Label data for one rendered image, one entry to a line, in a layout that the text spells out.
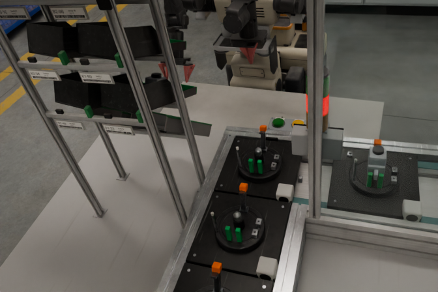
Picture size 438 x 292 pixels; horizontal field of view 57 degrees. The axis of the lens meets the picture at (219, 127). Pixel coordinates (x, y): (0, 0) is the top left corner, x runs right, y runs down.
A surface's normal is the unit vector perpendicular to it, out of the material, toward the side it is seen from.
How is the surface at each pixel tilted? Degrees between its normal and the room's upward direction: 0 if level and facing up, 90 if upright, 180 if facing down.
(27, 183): 0
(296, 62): 90
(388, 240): 90
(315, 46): 90
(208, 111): 0
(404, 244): 90
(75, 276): 0
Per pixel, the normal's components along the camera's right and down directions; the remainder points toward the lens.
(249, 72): -0.33, 0.75
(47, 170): -0.15, -0.75
